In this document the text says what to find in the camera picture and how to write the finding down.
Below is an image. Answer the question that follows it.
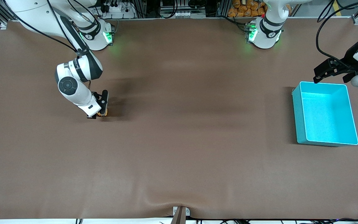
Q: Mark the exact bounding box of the teal plastic storage bin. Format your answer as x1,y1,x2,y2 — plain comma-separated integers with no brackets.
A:
291,81,358,147

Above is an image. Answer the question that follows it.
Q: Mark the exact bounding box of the brown table mat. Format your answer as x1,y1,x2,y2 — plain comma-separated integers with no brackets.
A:
0,18,358,220

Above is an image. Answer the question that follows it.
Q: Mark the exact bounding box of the white power strip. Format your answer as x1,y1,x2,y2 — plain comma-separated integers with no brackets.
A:
100,0,136,18

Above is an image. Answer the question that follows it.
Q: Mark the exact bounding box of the pile of orange bags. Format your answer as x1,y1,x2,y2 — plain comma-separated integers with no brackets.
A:
228,0,291,17

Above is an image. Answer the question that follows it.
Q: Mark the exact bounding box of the white terminal block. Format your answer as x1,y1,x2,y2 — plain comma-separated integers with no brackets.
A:
163,11,206,18

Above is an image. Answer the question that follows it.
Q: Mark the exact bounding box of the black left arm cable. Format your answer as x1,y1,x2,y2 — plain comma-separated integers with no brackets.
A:
316,0,358,67

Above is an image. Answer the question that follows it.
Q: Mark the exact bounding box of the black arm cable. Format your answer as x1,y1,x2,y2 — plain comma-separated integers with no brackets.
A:
5,0,88,56
316,0,358,67

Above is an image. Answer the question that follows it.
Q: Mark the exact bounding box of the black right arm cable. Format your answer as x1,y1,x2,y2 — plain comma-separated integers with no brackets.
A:
5,0,88,56

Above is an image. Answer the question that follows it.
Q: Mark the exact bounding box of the camera mount post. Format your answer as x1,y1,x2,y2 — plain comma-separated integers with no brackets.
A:
170,206,190,224

